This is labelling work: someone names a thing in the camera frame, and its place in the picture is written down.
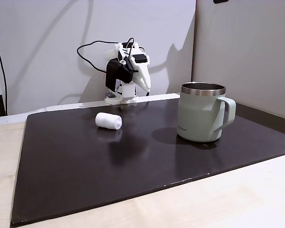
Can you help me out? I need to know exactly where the white gauze roll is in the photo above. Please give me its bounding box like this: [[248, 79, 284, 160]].
[[95, 112, 123, 131]]

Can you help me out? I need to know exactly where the pale green steel mug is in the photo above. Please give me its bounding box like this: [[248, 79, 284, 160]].
[[176, 82, 237, 143]]

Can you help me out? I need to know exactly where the white ledge board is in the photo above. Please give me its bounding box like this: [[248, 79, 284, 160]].
[[0, 92, 181, 126]]

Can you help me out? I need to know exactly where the black table mat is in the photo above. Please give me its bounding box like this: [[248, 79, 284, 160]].
[[10, 96, 285, 227]]

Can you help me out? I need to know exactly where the black camera box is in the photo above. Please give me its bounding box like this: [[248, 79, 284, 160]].
[[105, 58, 134, 91]]

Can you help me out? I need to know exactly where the black camera cable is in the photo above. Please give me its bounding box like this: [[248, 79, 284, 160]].
[[76, 37, 136, 73]]

